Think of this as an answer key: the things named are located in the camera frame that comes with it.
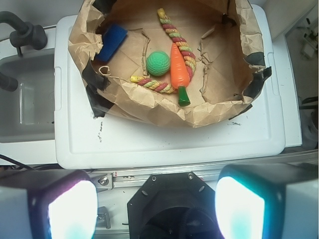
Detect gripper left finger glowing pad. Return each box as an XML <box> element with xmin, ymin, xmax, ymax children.
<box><xmin>0</xmin><ymin>170</ymin><xmax>98</xmax><ymax>239</ymax></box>

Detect white plastic bin lid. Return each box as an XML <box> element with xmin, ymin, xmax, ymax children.
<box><xmin>54</xmin><ymin>5</ymin><xmax>286</xmax><ymax>169</ymax></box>

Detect multicolour rope toy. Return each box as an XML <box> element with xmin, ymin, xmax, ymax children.
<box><xmin>130</xmin><ymin>8</ymin><xmax>196</xmax><ymax>94</ymax></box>

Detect grey toy faucet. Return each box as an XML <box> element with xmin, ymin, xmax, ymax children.
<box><xmin>0</xmin><ymin>11</ymin><xmax>48</xmax><ymax>57</ymax></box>

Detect metal corner bracket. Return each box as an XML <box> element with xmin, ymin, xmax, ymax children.
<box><xmin>97</xmin><ymin>174</ymin><xmax>113</xmax><ymax>190</ymax></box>

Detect blue sponge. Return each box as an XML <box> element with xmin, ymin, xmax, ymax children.
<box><xmin>95</xmin><ymin>24</ymin><xmax>128</xmax><ymax>62</ymax></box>

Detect aluminium rail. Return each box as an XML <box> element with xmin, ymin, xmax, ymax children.
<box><xmin>87</xmin><ymin>151</ymin><xmax>319</xmax><ymax>192</ymax></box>

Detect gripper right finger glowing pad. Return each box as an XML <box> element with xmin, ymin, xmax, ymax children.
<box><xmin>215</xmin><ymin>163</ymin><xmax>319</xmax><ymax>239</ymax></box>

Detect brown paper bag tray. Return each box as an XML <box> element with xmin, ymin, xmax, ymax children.
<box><xmin>68</xmin><ymin>0</ymin><xmax>272</xmax><ymax>128</ymax></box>

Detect green golf ball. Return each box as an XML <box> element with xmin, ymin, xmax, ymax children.
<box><xmin>146</xmin><ymin>51</ymin><xmax>170</xmax><ymax>76</ymax></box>

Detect orange toy carrot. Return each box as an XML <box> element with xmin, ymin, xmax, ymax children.
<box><xmin>170</xmin><ymin>43</ymin><xmax>190</xmax><ymax>107</ymax></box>

